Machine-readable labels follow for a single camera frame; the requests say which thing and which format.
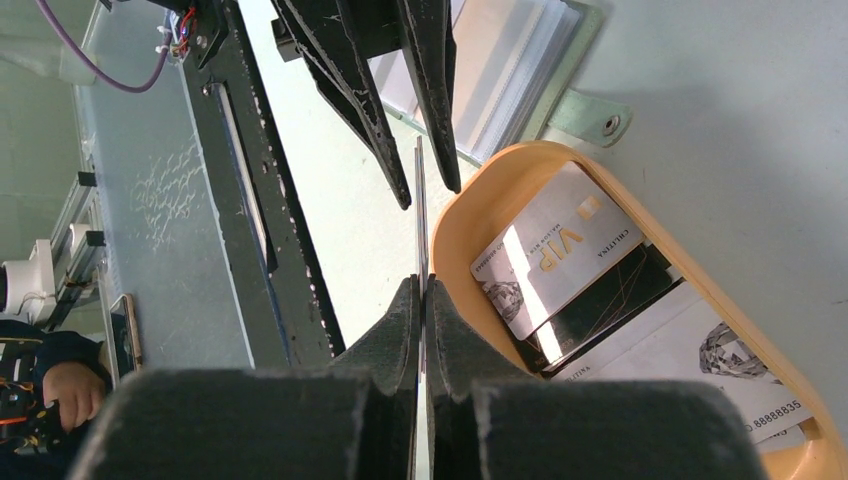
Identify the large white card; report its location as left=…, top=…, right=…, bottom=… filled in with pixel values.
left=552, top=282, right=812, bottom=443

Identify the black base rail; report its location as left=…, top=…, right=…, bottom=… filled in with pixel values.
left=181, top=1, right=345, bottom=368

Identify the smartphone on desk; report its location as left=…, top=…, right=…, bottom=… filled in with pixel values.
left=108, top=294, right=143, bottom=381

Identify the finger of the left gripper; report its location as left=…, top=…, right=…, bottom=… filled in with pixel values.
left=274, top=1, right=412, bottom=210
left=396, top=0, right=462, bottom=193

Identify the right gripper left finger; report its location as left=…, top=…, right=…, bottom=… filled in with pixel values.
left=69, top=276, right=421, bottom=479

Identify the orange plastic tray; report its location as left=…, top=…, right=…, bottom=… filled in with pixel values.
left=428, top=141, right=847, bottom=479

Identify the black vip card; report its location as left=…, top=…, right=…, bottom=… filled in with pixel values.
left=513, top=244, right=679, bottom=376
left=413, top=135, right=429, bottom=283

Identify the operator hand in background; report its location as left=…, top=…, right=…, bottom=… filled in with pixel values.
left=42, top=362, right=106, bottom=433

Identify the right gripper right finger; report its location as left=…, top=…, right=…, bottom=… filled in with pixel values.
left=425, top=278, right=767, bottom=479

